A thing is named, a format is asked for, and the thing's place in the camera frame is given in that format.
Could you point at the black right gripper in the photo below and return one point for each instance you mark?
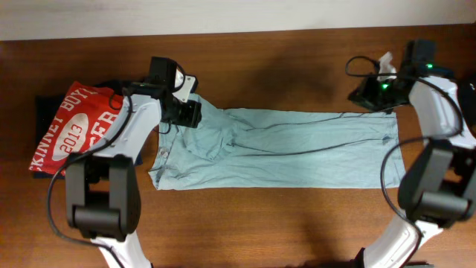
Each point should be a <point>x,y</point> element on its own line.
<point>364,97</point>

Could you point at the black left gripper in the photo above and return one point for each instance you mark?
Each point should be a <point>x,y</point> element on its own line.
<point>192,115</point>

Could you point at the light blue t-shirt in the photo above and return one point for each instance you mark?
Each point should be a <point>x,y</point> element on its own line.
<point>262,148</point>

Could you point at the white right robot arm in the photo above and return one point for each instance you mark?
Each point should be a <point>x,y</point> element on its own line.
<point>438,190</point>

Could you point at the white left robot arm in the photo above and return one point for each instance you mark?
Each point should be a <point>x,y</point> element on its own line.
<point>103,201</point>

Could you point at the black crumpled clothes pile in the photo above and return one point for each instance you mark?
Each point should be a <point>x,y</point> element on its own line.
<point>466,99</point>

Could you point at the red folded soccer t-shirt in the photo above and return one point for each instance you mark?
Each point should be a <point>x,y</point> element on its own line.
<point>83,117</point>

